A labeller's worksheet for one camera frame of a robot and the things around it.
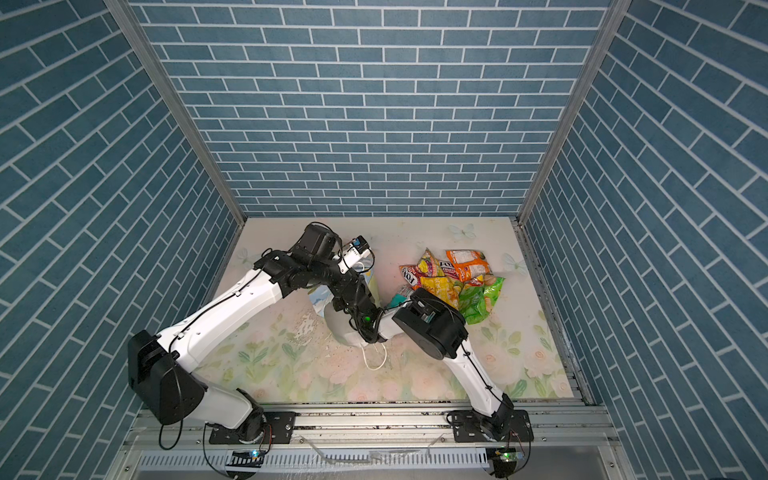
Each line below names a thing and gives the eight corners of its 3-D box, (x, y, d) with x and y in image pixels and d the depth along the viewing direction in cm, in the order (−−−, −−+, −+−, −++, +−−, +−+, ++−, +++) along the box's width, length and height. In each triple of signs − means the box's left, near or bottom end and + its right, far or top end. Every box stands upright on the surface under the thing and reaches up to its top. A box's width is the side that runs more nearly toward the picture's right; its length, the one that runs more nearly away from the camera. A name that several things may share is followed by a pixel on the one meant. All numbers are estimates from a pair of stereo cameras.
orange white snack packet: (458, 285, 103) (460, 278, 99) (447, 257, 111) (448, 249, 108) (490, 280, 104) (494, 272, 101) (477, 252, 113) (479, 244, 109)
